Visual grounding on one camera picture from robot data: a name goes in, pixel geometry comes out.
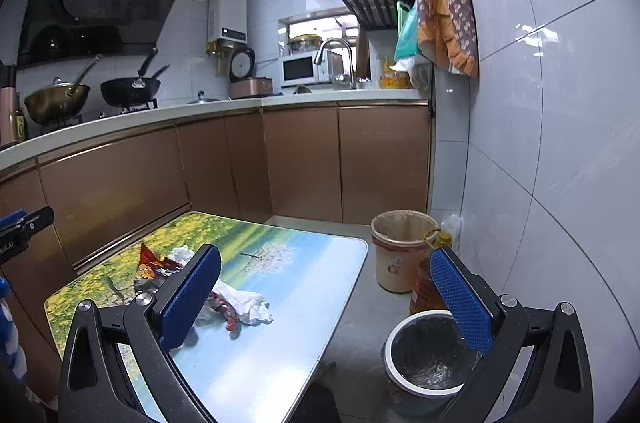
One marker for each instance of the wooden cutting board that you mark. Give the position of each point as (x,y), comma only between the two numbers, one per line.
(362,53)

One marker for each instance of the white microwave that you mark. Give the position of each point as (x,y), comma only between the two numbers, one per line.
(300,68)

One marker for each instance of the white plastic wrapper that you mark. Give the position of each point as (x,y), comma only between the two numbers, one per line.
(182,255)

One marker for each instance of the white-rimmed grey trash bin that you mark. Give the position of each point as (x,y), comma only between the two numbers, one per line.
(425,353)

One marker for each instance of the yellow jar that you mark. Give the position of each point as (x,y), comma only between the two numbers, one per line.
(392,79)

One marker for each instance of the red snack bag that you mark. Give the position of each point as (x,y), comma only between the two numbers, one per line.
(150,260)

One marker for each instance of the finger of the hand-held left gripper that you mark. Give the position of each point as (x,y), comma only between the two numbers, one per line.
(37,219)

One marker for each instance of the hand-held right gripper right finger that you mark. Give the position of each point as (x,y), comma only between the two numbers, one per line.
(460,303)

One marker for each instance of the brown thermos bottle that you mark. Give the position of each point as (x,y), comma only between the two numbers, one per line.
(7,113)

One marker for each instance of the beige trash bin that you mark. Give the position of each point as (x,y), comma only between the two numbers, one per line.
(395,263)

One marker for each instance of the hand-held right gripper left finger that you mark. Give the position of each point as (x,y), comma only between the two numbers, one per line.
(190,298)

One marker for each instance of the black wok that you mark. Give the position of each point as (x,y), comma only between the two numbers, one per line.
(130,89)

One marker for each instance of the brass wok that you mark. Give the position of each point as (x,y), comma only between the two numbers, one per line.
(55,100)

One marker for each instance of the white plastic bag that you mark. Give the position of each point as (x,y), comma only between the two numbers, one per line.
(412,68)

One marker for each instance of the white paper napkin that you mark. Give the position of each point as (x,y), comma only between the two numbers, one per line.
(247,303)

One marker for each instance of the yellow-lidded pot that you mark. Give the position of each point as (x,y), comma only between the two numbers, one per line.
(305,43)

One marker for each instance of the steel pot lid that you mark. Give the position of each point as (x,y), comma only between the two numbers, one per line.
(202,99)

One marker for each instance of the green plastic bag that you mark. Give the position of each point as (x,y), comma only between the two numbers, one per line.
(406,38)

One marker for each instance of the cooking oil bottle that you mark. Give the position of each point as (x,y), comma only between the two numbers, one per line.
(425,293)

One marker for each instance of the gas stove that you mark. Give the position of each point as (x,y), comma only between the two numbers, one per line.
(145,105)

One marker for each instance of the white water heater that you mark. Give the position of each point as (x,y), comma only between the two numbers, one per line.
(230,10)

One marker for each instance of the steel faucet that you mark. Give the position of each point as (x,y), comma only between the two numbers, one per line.
(345,53)

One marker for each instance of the crumpled grey wrapper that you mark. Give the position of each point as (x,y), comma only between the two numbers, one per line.
(150,285)

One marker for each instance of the rice cooker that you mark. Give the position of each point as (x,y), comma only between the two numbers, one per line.
(250,88)

